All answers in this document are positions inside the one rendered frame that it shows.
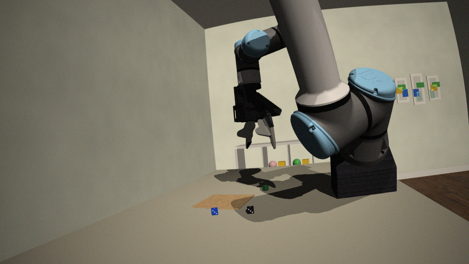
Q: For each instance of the tan mat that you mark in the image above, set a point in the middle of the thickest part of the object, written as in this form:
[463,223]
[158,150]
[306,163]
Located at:
[221,201]

